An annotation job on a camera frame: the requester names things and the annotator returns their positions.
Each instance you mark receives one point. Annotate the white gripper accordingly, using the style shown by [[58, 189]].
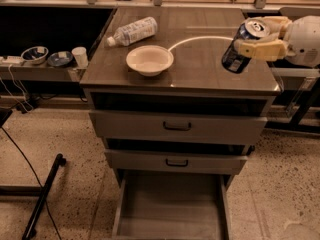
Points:
[[304, 39]]

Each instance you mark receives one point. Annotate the blue pepsi can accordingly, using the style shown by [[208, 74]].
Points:
[[239, 53]]

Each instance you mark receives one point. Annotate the wooden drawer cabinet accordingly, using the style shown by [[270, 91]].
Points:
[[195, 84]]

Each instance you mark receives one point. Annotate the top grey drawer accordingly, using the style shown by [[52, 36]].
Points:
[[153, 126]]

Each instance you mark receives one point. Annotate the grey drawer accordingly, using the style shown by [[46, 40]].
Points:
[[175, 162], [153, 126]]

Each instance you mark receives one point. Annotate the middle grey drawer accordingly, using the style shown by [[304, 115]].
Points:
[[175, 162]]

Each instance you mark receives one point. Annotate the open bottom drawer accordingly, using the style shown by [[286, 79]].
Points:
[[172, 206]]

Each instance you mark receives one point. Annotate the dark chair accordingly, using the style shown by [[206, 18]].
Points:
[[295, 13]]

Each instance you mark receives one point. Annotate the white ceramic bowl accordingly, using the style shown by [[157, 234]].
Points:
[[149, 60]]

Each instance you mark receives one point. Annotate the clear plastic water bottle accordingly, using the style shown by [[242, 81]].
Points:
[[133, 32]]

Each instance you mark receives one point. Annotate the white paper cup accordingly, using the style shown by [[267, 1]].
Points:
[[80, 55]]

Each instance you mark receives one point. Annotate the dark blue bowl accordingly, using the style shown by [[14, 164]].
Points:
[[60, 59]]

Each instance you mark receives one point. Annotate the silver bowl with items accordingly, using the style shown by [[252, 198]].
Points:
[[35, 55]]

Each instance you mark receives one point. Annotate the black stand leg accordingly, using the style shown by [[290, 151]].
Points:
[[44, 190]]

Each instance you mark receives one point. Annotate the grey side shelf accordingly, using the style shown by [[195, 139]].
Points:
[[41, 73]]

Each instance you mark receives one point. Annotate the white power strip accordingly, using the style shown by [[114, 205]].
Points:
[[16, 60]]

